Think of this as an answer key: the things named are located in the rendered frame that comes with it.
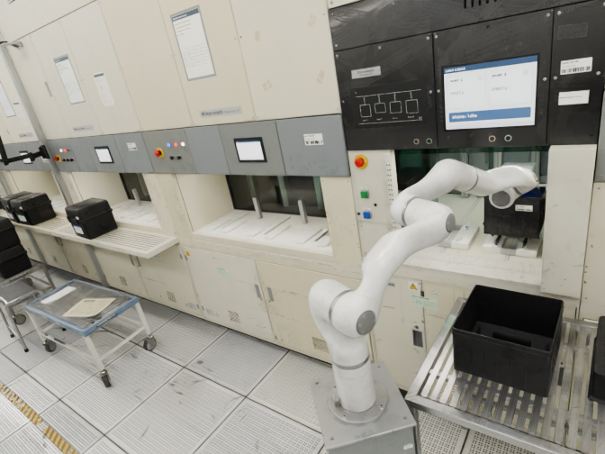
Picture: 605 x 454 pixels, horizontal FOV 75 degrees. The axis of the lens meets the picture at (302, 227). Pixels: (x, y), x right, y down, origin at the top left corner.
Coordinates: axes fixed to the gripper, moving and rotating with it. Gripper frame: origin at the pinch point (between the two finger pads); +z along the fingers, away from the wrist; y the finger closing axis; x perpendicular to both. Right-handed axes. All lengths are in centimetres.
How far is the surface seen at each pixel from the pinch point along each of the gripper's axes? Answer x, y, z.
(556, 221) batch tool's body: -5.6, 17.7, -35.3
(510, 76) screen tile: 42, 2, -30
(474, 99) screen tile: 35.3, -9.2, -30.4
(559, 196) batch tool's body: 3.1, 17.9, -35.3
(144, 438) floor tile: -122, -166, -119
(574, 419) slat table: -45, 28, -79
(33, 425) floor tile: -122, -245, -149
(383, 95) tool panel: 40, -42, -30
